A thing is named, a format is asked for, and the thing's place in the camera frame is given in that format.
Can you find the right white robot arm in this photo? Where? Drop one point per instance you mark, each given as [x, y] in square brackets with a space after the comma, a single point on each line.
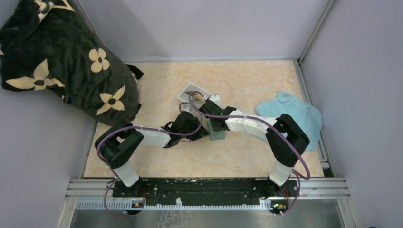
[286, 139]

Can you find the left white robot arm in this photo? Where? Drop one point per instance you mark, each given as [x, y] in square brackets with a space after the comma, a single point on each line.
[117, 145]

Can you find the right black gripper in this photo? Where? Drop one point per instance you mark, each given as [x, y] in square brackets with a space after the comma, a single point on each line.
[215, 129]

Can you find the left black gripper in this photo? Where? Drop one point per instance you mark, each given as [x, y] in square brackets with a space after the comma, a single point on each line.
[203, 132]

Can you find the light blue towel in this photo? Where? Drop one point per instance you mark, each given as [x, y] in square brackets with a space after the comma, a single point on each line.
[309, 119]

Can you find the gold card in bin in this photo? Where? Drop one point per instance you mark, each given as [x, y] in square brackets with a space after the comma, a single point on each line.
[200, 98]

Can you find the translucent white plastic bin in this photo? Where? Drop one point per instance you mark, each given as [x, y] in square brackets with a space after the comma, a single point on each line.
[191, 89]

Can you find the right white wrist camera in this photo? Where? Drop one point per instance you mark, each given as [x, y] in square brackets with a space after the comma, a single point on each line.
[216, 99]

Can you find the aluminium frame rail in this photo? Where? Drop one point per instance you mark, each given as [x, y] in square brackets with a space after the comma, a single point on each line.
[97, 194]

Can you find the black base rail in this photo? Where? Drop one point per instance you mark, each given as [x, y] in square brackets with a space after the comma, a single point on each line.
[204, 191]

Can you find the black floral blanket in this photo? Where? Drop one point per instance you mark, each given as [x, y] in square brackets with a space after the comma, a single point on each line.
[48, 45]

